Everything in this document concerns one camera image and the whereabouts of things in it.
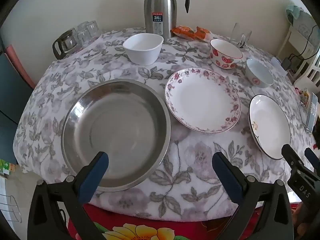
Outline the white shelf unit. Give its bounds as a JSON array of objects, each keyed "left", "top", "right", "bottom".
[{"left": 276, "top": 25, "right": 320, "bottom": 63}]

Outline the grey remote control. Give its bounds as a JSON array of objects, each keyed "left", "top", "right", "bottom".
[{"left": 305, "top": 92, "right": 318, "bottom": 133}]

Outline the wire rack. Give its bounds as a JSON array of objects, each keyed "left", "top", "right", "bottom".
[{"left": 0, "top": 194, "right": 23, "bottom": 223}]

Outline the stainless steel basin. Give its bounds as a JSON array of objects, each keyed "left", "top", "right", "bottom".
[{"left": 61, "top": 79, "right": 172, "bottom": 189}]

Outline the dark teal cabinet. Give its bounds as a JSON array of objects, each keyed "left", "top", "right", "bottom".
[{"left": 0, "top": 36, "right": 34, "bottom": 165}]

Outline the light blue bowl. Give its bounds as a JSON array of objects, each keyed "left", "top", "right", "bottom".
[{"left": 245, "top": 58, "right": 274, "bottom": 88}]

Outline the green carton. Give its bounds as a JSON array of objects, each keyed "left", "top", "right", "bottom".
[{"left": 0, "top": 159, "right": 17, "bottom": 178}]

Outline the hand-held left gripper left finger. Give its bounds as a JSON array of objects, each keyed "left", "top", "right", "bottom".
[{"left": 28, "top": 151, "right": 109, "bottom": 240}]

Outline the pink board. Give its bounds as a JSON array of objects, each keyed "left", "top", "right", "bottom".
[{"left": 6, "top": 44, "right": 37, "bottom": 89}]

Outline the orange snack packet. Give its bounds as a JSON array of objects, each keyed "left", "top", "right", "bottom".
[
  {"left": 171, "top": 26, "right": 197, "bottom": 39},
  {"left": 195, "top": 27, "right": 213, "bottom": 42}
]

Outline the black cable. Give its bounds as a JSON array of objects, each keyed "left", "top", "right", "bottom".
[{"left": 287, "top": 26, "right": 316, "bottom": 60}]

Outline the clear glass tumbler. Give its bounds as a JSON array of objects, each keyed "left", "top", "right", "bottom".
[{"left": 231, "top": 23, "right": 252, "bottom": 48}]

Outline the white plastic chair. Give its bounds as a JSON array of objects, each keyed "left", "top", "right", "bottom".
[{"left": 294, "top": 52, "right": 320, "bottom": 93}]

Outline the colourful toy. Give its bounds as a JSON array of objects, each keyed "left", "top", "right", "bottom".
[{"left": 295, "top": 87, "right": 312, "bottom": 108}]

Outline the white round tray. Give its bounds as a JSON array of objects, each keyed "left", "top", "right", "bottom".
[{"left": 60, "top": 31, "right": 103, "bottom": 60}]

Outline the black rim white plate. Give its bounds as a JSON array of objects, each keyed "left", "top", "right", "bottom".
[{"left": 248, "top": 94, "right": 292, "bottom": 160}]

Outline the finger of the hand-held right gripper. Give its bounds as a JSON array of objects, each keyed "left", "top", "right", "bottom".
[
  {"left": 281, "top": 144, "right": 305, "bottom": 173},
  {"left": 304, "top": 147, "right": 320, "bottom": 173}
]

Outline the white square bowl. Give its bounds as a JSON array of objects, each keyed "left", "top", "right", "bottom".
[{"left": 122, "top": 33, "right": 164, "bottom": 66}]

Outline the glass teapot black handle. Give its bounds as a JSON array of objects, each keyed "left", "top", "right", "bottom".
[{"left": 52, "top": 28, "right": 80, "bottom": 60}]

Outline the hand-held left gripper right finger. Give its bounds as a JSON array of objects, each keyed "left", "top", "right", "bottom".
[{"left": 212, "top": 152, "right": 294, "bottom": 240}]

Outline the stainless steel thermos jug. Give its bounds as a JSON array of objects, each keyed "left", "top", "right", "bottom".
[{"left": 143, "top": 0, "right": 190, "bottom": 38}]

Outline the floral rim white plate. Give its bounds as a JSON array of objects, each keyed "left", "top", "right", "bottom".
[{"left": 164, "top": 67, "right": 242, "bottom": 134}]

